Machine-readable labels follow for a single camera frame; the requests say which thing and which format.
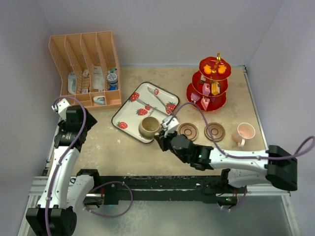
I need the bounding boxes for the brown coaster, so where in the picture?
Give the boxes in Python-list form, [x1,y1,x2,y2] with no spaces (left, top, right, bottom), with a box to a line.
[204,122,225,142]
[177,122,199,141]

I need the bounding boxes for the metal serving tongs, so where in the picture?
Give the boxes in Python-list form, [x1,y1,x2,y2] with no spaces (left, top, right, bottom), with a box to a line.
[134,87,174,116]

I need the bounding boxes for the beige ceramic mug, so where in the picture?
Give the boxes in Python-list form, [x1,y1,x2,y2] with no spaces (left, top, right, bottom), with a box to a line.
[138,117,160,139]

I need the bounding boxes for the coral toy cake slice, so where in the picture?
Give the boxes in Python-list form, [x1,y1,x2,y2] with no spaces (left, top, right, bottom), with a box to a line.
[200,96,210,111]

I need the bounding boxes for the purple fuzzy sweet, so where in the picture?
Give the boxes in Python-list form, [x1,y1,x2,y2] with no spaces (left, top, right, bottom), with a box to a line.
[190,93,200,103]

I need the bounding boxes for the white strawberry tray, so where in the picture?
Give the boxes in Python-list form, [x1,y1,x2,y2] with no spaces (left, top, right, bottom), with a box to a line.
[111,82,180,144]

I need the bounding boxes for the clear plastic cup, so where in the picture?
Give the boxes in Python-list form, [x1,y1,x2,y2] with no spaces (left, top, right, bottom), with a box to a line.
[232,122,256,147]

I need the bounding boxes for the pink toy cake slice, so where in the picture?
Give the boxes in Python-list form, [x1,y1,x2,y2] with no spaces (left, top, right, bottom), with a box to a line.
[202,83,211,96]

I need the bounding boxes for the yellow toy cake slice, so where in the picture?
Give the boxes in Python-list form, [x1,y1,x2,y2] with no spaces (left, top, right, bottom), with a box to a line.
[211,81,220,96]

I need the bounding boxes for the brown toy cake slice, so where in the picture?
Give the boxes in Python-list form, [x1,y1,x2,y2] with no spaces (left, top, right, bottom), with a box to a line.
[200,75,206,84]

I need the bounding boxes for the orange fish cake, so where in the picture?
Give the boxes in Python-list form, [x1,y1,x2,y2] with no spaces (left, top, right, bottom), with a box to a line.
[203,65,212,75]
[218,64,226,74]

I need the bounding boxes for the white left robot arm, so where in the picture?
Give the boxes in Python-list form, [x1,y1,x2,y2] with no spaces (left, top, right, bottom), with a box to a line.
[26,105,101,236]

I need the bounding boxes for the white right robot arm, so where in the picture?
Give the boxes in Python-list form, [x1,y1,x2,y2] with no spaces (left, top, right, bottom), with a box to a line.
[154,131,297,192]

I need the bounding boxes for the blue white pouch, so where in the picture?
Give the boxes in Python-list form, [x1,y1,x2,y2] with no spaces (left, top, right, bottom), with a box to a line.
[67,72,76,94]

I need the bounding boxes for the white sachet packet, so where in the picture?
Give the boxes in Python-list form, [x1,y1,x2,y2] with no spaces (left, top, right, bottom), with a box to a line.
[93,65,105,91]

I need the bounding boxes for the small boxed packets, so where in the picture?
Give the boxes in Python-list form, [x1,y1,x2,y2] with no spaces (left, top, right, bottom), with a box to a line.
[81,69,90,93]

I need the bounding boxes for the red three-tier stand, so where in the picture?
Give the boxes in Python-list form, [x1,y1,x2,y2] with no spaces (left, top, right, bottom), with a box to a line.
[186,53,231,112]

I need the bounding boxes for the blue white round tin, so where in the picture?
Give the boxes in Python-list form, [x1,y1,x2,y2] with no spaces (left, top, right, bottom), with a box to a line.
[107,72,118,84]

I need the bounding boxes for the pink desk organizer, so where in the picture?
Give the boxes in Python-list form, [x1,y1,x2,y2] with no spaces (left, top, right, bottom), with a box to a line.
[49,31,122,111]

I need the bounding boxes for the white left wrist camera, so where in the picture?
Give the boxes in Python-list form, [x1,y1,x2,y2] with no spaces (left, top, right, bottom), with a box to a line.
[52,98,71,120]

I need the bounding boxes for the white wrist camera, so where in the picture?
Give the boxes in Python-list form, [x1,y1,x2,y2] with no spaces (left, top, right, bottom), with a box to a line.
[161,116,179,137]
[52,98,71,120]

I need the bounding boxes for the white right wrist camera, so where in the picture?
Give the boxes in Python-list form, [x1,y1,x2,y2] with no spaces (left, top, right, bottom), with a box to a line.
[161,116,179,137]

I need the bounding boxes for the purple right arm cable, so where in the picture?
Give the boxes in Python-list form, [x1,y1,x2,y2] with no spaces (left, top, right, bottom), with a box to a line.
[167,102,315,160]

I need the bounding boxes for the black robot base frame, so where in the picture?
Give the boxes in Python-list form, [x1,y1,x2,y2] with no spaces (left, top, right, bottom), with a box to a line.
[80,169,247,206]

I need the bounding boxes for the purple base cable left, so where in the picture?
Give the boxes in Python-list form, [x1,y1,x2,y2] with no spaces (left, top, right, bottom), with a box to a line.
[82,181,133,218]

